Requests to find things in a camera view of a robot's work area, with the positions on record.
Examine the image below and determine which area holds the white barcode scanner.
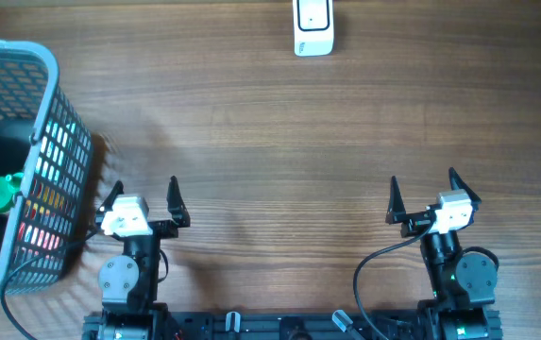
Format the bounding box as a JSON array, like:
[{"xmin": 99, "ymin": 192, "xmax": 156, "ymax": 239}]
[{"xmin": 292, "ymin": 0, "xmax": 335, "ymax": 57}]

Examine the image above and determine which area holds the black right camera cable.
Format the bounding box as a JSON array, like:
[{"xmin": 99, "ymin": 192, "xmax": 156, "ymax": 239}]
[{"xmin": 352, "ymin": 221, "xmax": 436, "ymax": 340}]

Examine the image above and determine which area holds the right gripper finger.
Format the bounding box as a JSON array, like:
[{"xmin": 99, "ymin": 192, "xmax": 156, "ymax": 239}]
[
  {"xmin": 448, "ymin": 167, "xmax": 482, "ymax": 206},
  {"xmin": 385, "ymin": 176, "xmax": 407, "ymax": 224}
]

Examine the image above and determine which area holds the black left camera cable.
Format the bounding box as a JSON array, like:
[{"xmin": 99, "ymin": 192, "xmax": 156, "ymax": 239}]
[{"xmin": 0, "ymin": 226, "xmax": 101, "ymax": 340}]

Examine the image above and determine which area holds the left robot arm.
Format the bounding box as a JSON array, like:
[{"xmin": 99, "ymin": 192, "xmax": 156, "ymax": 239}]
[{"xmin": 82, "ymin": 177, "xmax": 191, "ymax": 340}]

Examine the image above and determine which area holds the grey mesh shopping basket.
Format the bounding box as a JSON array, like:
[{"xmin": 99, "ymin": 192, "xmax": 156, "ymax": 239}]
[{"xmin": 0, "ymin": 40, "xmax": 93, "ymax": 295}]

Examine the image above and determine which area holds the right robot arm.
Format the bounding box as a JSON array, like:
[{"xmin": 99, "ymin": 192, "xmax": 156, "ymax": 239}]
[{"xmin": 386, "ymin": 168, "xmax": 503, "ymax": 340}]

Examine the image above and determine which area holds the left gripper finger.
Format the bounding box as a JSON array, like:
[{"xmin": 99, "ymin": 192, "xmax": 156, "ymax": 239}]
[
  {"xmin": 94, "ymin": 180, "xmax": 124, "ymax": 222},
  {"xmin": 166, "ymin": 176, "xmax": 191, "ymax": 228}
]

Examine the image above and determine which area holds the black camera cable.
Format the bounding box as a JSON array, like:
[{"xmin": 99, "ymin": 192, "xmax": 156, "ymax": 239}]
[
  {"xmin": 352, "ymin": 221, "xmax": 436, "ymax": 340},
  {"xmin": 0, "ymin": 226, "xmax": 101, "ymax": 340}
]

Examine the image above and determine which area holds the green lid white jar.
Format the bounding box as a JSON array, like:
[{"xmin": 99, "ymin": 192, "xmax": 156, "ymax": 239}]
[{"xmin": 0, "ymin": 172, "xmax": 24, "ymax": 213}]

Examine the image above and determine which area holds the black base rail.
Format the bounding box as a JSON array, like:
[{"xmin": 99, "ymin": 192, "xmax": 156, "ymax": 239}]
[{"xmin": 82, "ymin": 310, "xmax": 503, "ymax": 340}]

